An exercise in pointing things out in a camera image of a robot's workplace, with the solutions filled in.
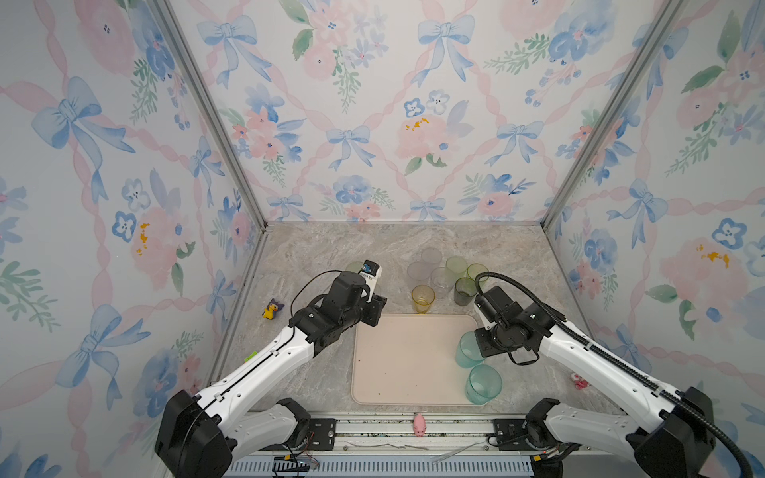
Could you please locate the dimpled teal plastic cup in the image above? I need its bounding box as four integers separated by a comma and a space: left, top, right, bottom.
464, 364, 503, 406

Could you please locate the smooth green plastic cup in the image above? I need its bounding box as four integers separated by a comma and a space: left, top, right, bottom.
466, 263, 488, 280

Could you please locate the dimpled light green cup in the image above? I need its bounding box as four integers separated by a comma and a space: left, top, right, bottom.
445, 255, 468, 278

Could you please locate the dimpled yellow-green plastic cup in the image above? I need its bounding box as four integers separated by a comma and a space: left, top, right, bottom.
346, 260, 365, 273

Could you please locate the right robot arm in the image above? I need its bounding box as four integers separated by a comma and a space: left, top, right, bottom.
473, 286, 716, 477

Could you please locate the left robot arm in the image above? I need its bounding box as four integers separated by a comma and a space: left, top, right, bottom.
155, 260, 386, 477

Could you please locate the cream plastic tray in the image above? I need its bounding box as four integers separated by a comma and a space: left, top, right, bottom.
351, 314, 477, 407

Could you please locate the smoky grey plastic cup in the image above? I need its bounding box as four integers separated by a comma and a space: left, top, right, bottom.
453, 277, 477, 307

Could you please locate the yellow plastic cup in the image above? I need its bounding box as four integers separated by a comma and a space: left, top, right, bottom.
410, 285, 436, 314

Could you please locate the dimpled clear cup front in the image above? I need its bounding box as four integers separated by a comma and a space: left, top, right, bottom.
406, 261, 434, 288

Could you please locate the dimpled clear cup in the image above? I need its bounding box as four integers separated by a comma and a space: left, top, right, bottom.
406, 261, 434, 288
420, 247, 443, 267

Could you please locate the smooth clear plastic cup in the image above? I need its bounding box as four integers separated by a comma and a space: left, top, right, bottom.
430, 267, 457, 299

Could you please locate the dimpled clear cup rear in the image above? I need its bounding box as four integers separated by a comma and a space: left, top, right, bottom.
420, 247, 443, 267

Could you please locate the purple yellow toy figure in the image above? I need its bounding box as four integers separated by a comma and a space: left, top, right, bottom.
262, 299, 285, 321

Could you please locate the pink bear toy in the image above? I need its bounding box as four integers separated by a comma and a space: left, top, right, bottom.
571, 374, 590, 390

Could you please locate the pink pig toy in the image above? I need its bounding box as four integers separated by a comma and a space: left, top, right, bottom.
412, 413, 426, 437

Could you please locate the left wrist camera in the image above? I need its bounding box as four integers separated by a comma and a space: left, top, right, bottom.
359, 260, 382, 303

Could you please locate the black corrugated cable hose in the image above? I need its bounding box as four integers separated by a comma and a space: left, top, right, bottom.
473, 271, 754, 478

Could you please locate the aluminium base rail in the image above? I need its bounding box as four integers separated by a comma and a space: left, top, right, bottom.
221, 414, 643, 477

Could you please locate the aluminium left corner post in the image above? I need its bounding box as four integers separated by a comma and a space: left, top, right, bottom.
145, 0, 268, 231

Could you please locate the aluminium corner post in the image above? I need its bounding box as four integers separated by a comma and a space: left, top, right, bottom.
541, 0, 685, 233
145, 0, 268, 231

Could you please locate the aluminium right corner post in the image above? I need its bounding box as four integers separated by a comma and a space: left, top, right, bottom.
541, 0, 685, 233

